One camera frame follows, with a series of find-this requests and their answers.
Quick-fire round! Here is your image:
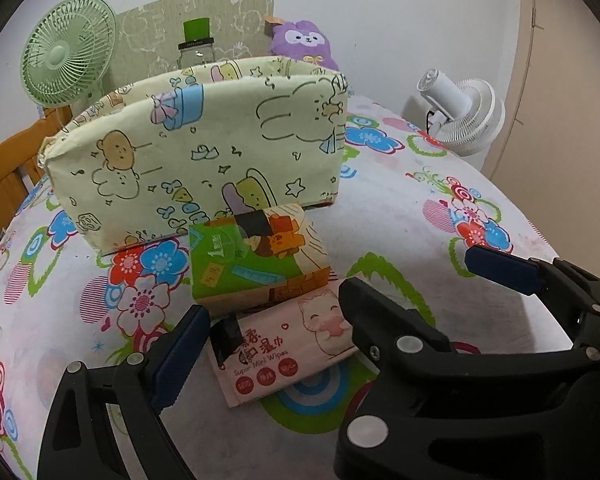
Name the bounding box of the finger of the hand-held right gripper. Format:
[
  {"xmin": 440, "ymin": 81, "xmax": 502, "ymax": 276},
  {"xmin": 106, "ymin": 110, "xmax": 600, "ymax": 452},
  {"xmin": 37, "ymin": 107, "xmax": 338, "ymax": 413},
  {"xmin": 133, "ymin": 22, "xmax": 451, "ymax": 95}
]
[
  {"xmin": 334, "ymin": 277, "xmax": 600, "ymax": 480},
  {"xmin": 464, "ymin": 245, "xmax": 600, "ymax": 357}
]

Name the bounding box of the green plastic cup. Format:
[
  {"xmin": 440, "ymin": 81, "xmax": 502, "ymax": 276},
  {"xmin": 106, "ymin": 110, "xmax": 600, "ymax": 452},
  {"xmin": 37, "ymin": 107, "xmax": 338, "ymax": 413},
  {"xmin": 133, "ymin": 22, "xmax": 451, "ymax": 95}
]
[{"xmin": 182, "ymin": 17, "xmax": 212, "ymax": 41}]

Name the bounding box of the green tissue packet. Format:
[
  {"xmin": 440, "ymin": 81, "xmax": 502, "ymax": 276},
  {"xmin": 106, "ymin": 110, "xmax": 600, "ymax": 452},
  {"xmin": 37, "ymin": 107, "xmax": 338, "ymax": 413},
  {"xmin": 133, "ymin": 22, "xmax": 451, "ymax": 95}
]
[{"xmin": 189, "ymin": 202, "xmax": 331, "ymax": 308}]

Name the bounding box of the floral tablecloth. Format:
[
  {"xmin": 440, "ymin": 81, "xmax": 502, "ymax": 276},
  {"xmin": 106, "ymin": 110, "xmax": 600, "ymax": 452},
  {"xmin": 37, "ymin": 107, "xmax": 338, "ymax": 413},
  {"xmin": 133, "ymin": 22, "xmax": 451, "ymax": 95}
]
[{"xmin": 0, "ymin": 95, "xmax": 581, "ymax": 480}]

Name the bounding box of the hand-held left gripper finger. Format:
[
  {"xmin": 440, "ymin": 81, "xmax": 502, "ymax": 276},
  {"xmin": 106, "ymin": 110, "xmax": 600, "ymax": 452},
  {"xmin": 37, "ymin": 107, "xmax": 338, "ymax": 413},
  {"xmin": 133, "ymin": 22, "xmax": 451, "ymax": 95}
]
[{"xmin": 39, "ymin": 304, "xmax": 212, "ymax": 480}]

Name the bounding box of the glass mug jar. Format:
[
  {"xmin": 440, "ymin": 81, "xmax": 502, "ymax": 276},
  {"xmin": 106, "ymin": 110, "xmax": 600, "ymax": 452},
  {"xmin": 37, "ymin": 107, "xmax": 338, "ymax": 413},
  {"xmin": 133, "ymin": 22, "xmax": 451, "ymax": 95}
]
[{"xmin": 176, "ymin": 37, "xmax": 216, "ymax": 68}]

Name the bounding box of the white desk fan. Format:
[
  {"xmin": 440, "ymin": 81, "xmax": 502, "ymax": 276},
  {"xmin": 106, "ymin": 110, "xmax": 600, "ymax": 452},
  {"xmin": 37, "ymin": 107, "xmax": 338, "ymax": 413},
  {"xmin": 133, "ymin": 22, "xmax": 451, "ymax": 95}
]
[{"xmin": 414, "ymin": 67, "xmax": 507, "ymax": 156}]

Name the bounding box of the pink wet wipes packet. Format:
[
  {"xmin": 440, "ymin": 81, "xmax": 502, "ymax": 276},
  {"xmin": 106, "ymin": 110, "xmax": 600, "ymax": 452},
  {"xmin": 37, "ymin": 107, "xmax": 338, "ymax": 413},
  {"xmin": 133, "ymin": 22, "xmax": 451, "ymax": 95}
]
[{"xmin": 207, "ymin": 285, "xmax": 363, "ymax": 408}]

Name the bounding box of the green desk fan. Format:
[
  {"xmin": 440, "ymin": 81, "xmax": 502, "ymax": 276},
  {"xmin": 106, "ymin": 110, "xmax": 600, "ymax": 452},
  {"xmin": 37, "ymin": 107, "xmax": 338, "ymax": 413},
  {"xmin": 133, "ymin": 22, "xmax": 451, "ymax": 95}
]
[{"xmin": 20, "ymin": 0, "xmax": 118, "ymax": 111}]

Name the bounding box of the cartoon print cardboard sheet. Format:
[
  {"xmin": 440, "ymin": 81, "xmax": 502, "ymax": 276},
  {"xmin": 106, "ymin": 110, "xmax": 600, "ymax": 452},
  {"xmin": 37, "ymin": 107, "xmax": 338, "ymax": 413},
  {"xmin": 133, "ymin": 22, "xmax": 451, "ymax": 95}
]
[{"xmin": 114, "ymin": 0, "xmax": 277, "ymax": 78}]

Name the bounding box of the beige door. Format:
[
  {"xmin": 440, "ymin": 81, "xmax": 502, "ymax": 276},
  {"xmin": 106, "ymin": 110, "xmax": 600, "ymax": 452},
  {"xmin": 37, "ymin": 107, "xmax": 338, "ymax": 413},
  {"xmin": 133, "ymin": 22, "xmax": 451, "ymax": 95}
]
[{"xmin": 480, "ymin": 0, "xmax": 600, "ymax": 261}]

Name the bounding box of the purple plush bunny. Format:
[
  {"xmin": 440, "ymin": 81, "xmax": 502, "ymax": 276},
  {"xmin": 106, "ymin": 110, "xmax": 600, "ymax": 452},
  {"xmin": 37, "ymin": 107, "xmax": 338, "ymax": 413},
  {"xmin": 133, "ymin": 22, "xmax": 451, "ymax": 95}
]
[{"xmin": 265, "ymin": 16, "xmax": 341, "ymax": 72}]

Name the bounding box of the yellow cartoon fabric storage box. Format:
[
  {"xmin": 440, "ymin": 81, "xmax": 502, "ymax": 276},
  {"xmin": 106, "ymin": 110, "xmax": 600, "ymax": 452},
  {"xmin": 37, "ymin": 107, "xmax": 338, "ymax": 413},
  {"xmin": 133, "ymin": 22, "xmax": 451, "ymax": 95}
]
[{"xmin": 39, "ymin": 55, "xmax": 349, "ymax": 256}]

